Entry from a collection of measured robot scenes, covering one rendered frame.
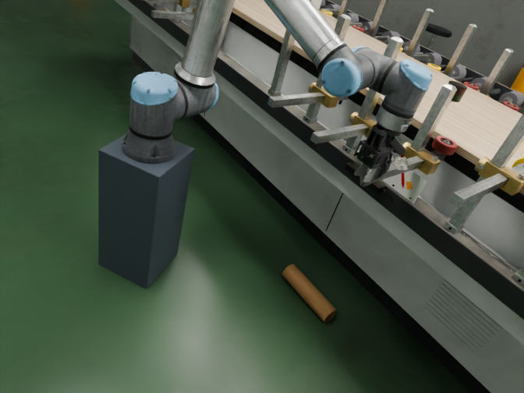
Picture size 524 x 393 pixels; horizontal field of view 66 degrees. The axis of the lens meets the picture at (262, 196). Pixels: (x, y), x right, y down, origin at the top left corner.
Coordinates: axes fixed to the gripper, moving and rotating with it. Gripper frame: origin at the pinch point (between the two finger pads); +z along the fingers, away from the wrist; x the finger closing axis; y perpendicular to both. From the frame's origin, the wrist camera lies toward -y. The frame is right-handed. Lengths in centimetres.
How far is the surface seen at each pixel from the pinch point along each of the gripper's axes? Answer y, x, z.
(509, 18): -470, -171, -23
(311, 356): -3, 12, 82
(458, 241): -27.6, 25.5, 12.1
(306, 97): -18, -49, -3
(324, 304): -21, -2, 74
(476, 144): -56, 4, -9
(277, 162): -52, -83, 57
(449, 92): -28.8, -2.9, -27.2
